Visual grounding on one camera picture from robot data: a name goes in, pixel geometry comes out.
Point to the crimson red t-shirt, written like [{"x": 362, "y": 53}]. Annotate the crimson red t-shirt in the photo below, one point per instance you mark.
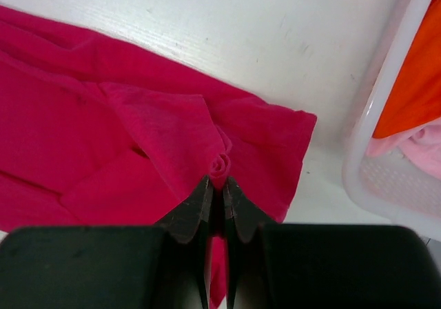
[{"x": 96, "y": 131}]

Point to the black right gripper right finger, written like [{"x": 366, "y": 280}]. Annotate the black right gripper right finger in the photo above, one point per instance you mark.
[{"x": 291, "y": 265}]

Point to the light pink t-shirt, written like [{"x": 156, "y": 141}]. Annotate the light pink t-shirt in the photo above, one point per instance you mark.
[{"x": 420, "y": 145}]

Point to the white plastic laundry basket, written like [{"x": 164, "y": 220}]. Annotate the white plastic laundry basket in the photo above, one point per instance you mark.
[{"x": 376, "y": 174}]

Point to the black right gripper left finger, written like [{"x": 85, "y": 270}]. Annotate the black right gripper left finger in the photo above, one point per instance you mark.
[{"x": 160, "y": 266}]

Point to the orange t-shirt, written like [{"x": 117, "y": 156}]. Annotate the orange t-shirt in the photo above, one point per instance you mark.
[{"x": 415, "y": 97}]

